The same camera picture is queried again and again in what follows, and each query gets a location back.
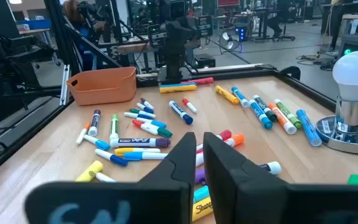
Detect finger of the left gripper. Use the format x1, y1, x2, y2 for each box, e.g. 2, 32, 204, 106
198, 14, 213, 38
148, 23, 167, 48

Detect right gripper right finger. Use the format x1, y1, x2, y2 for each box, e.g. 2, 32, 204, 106
203, 132, 358, 224

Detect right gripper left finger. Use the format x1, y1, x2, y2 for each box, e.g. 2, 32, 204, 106
24, 132, 197, 224

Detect teal highlighter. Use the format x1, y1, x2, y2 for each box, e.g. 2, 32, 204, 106
193, 185, 211, 205

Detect purple highlighter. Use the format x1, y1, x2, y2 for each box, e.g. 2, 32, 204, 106
194, 169, 207, 185

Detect yellow highlighter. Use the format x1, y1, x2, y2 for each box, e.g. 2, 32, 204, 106
159, 84, 198, 94
75, 160, 104, 183
214, 85, 240, 106
191, 196, 214, 222

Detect dark dry-erase marker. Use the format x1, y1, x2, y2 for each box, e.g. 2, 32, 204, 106
258, 161, 282, 175

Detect light blue cap fine marker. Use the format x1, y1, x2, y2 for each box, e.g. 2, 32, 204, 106
135, 117, 168, 129
122, 151, 169, 161
83, 134, 111, 152

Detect red highlighter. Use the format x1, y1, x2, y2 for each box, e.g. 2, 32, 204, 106
181, 77, 214, 86

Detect purple cap dry-erase marker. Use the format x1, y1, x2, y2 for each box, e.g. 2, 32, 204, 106
109, 137, 172, 149
88, 109, 102, 138

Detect orange cap dry-erase marker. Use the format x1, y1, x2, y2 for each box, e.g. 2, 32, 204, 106
196, 133, 246, 167

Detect red cap dry-erase marker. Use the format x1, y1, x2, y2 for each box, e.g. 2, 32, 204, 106
196, 129, 232, 155

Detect red cap fine marker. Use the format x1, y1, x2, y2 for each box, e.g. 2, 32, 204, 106
132, 119, 160, 136
181, 98, 198, 114

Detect blue cap dry-erase marker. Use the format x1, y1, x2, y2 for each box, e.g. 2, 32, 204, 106
168, 100, 194, 126

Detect green cap dry-erase marker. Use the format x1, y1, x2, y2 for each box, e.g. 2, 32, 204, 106
109, 114, 120, 142

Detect blue highlighter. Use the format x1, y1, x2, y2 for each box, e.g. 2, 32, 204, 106
296, 109, 323, 147
160, 82, 197, 88

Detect small desk fan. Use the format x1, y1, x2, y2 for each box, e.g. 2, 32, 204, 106
218, 29, 242, 52

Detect black box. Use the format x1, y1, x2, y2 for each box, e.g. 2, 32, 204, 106
194, 53, 216, 69

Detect computer with blue lights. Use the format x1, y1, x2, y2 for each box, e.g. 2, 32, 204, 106
234, 26, 247, 42

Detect teal cap fine marker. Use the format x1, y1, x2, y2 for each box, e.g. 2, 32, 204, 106
147, 124, 173, 139

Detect small blue object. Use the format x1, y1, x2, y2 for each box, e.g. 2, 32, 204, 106
140, 98, 155, 111

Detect orange plastic bin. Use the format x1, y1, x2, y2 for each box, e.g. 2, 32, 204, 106
66, 66, 137, 106

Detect person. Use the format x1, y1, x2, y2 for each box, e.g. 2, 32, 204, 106
267, 0, 296, 38
62, 0, 105, 71

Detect green cap fine marker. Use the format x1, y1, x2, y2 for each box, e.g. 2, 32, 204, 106
129, 108, 157, 119

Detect orange cap fine marker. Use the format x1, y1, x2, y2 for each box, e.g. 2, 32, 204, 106
75, 121, 91, 146

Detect blue storage bin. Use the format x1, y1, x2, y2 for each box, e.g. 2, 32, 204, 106
17, 19, 52, 31

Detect black computer case green lights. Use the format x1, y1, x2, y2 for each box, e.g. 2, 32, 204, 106
337, 34, 358, 60

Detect white bulb chrome lamp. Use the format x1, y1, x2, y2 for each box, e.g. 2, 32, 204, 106
315, 50, 358, 154

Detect black frame clamp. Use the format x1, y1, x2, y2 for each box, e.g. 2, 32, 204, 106
280, 65, 301, 81

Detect silver aluminium bracket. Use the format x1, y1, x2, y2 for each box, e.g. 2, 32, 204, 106
60, 64, 71, 106

